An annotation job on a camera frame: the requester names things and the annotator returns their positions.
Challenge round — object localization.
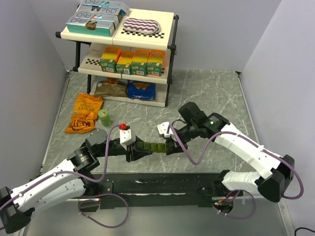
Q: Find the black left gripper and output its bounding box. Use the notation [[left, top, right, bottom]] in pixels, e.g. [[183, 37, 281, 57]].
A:
[[95, 134, 152, 162]]

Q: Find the green lidded jar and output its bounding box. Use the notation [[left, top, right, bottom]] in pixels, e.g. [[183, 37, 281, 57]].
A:
[[98, 109, 111, 127]]

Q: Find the teal rio box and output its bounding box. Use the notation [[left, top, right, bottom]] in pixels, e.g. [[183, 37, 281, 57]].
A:
[[80, 0, 130, 15], [66, 17, 115, 37], [73, 11, 122, 24]]

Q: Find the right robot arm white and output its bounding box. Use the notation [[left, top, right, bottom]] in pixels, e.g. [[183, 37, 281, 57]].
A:
[[157, 102, 295, 203]]

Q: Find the teal RiO box front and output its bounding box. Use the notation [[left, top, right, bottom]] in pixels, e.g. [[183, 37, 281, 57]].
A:
[[66, 17, 115, 37]]

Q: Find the teal RiO box back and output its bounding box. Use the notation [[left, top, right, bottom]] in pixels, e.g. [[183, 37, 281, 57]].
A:
[[80, 0, 130, 15]]

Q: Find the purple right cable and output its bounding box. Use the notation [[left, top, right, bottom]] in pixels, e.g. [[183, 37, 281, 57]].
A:
[[167, 124, 304, 219]]

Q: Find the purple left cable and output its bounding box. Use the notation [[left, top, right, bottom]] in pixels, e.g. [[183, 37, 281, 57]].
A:
[[0, 124, 129, 228]]

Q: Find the blue Doritos bag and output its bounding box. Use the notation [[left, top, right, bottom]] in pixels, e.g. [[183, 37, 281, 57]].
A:
[[127, 81, 156, 100]]

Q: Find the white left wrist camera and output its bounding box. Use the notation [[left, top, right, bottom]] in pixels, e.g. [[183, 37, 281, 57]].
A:
[[119, 123, 136, 146]]

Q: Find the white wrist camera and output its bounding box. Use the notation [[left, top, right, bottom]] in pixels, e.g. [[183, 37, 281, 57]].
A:
[[119, 123, 136, 146], [157, 122, 171, 138]]

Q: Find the beige black shelf rack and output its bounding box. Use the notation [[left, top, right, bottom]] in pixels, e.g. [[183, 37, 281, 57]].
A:
[[56, 8, 179, 107]]

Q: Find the teal RiO box middle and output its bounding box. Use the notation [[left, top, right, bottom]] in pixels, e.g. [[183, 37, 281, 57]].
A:
[[73, 11, 122, 24]]

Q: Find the green scrub daddy box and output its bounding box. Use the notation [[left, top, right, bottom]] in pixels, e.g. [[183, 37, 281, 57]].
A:
[[99, 47, 121, 73], [146, 49, 165, 77], [116, 51, 134, 75], [130, 49, 150, 76]]

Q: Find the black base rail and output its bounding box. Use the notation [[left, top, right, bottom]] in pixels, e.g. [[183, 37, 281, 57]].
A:
[[81, 170, 231, 209]]

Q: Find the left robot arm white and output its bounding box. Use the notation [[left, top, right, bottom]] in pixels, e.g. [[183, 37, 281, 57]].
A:
[[0, 128, 153, 234]]

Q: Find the purple cable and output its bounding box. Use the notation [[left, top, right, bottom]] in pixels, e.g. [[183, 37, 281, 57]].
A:
[[167, 124, 304, 219], [0, 124, 129, 228]]

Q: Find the orange honey dijon chip bag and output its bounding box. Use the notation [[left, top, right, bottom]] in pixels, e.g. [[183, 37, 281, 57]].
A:
[[64, 93, 103, 134]]

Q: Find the cassava chips bag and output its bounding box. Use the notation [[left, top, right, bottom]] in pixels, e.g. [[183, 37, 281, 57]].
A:
[[94, 77, 128, 97]]

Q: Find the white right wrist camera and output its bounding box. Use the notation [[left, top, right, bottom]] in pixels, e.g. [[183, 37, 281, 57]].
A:
[[157, 122, 171, 138]]

